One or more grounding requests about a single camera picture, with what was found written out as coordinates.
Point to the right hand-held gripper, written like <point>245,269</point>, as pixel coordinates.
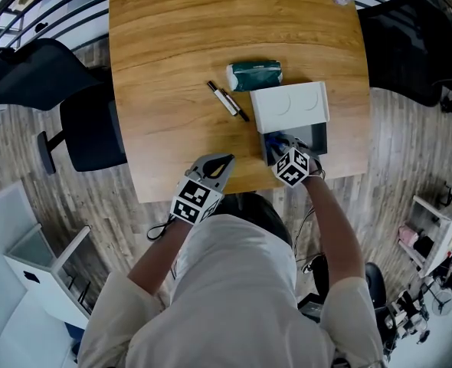
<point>293,167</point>

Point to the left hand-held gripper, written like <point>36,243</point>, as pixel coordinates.
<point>195,199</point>

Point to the dark grey container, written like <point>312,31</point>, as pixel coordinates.
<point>316,140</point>

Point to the person's left forearm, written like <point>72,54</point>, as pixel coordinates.
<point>161,259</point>

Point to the person's right forearm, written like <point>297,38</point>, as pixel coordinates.
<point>337,232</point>

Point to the white container lid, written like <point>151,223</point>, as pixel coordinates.
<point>287,106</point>

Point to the black marker pen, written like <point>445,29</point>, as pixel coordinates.
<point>238,109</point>

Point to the white-barrelled marker pen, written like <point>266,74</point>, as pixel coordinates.
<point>223,99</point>

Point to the green tissue pack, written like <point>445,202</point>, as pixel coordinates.
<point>254,76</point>

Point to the person's white shirt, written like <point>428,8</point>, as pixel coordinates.
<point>230,301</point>

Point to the black office chair with armrest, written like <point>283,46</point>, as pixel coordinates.
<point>84,129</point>

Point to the black mesh office chair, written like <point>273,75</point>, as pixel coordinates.
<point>406,48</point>

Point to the black box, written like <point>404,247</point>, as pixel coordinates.
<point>312,308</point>

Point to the black round stool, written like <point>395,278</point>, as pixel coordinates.
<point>375,286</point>

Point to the white open shelf unit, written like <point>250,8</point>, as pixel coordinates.
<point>433,228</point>

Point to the black floor fan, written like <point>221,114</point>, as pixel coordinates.
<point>441,302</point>

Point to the white cabinet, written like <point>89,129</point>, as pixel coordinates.
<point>23,282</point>

